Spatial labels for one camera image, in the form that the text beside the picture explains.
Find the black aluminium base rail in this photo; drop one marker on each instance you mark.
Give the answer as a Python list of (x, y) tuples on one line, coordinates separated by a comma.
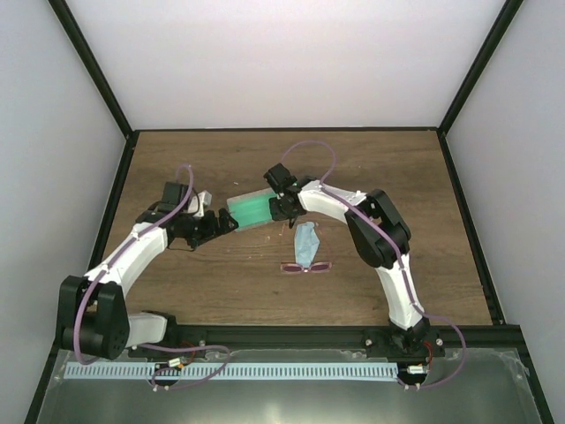
[(375, 341)]

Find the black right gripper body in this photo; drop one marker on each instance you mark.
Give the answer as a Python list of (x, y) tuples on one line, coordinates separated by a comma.
[(288, 213)]

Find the pink sunglasses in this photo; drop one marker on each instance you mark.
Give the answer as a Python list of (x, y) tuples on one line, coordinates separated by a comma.
[(315, 268)]

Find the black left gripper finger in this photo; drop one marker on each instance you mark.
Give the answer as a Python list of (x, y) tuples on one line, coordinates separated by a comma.
[(224, 228), (225, 218)]

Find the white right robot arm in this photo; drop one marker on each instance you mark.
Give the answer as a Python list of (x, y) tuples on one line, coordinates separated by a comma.
[(380, 236)]

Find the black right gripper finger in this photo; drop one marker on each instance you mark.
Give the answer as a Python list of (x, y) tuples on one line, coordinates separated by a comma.
[(275, 209), (292, 221)]

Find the grey sunglasses case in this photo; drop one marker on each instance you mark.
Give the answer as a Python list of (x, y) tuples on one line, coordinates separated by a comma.
[(251, 210)]

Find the light blue cleaning cloth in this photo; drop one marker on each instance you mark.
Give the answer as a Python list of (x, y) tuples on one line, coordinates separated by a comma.
[(306, 244)]

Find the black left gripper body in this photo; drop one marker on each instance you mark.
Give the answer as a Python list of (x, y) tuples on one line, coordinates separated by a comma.
[(197, 232)]

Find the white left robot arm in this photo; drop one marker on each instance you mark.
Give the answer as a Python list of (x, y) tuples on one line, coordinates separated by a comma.
[(92, 318)]

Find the light blue slotted cable duct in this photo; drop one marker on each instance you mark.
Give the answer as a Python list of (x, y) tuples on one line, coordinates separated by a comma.
[(237, 371)]

